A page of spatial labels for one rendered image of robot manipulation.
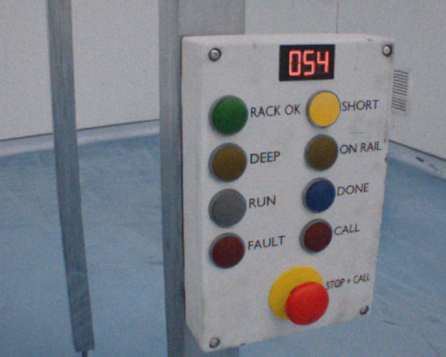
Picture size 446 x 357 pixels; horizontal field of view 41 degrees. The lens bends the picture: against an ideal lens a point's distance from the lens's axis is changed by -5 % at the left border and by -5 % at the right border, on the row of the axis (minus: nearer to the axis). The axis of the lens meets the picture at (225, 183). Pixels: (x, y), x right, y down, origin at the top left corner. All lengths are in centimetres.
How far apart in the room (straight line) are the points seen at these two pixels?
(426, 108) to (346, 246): 347
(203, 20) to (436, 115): 348
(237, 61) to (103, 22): 395
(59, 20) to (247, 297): 117
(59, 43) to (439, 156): 283
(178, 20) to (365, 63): 15
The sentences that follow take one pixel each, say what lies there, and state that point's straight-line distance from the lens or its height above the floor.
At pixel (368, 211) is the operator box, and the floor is 95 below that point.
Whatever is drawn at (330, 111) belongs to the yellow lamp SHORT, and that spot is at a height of 105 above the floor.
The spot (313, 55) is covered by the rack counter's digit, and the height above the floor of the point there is 109.
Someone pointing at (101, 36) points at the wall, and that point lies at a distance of 440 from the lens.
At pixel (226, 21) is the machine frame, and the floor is 111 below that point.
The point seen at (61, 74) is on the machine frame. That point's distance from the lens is 161.
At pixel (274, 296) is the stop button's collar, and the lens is 53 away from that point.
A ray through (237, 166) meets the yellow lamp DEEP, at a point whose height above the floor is 101.
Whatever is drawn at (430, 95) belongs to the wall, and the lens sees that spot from 397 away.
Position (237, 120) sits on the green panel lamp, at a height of 105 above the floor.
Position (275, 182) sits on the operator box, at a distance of 49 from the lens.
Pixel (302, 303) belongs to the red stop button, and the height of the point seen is 89.
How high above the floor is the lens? 115
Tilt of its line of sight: 19 degrees down
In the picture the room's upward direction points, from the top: straight up
